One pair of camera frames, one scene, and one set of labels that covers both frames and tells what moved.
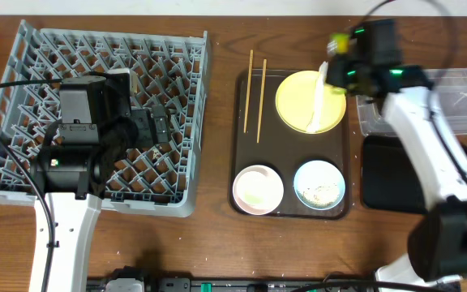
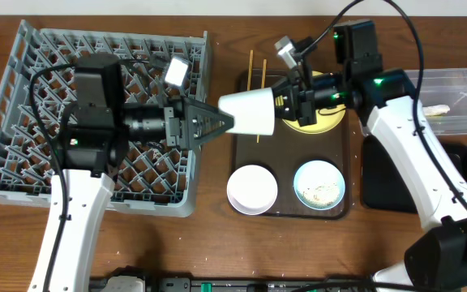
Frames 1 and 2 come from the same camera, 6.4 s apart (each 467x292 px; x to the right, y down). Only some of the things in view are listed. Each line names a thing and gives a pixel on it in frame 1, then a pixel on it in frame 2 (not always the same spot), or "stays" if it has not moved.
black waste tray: (392, 178) stays
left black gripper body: (145, 137) -> (170, 130)
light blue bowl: (319, 185) stays
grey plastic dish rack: (169, 67) stays
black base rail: (211, 285) stays
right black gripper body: (349, 74) -> (304, 100)
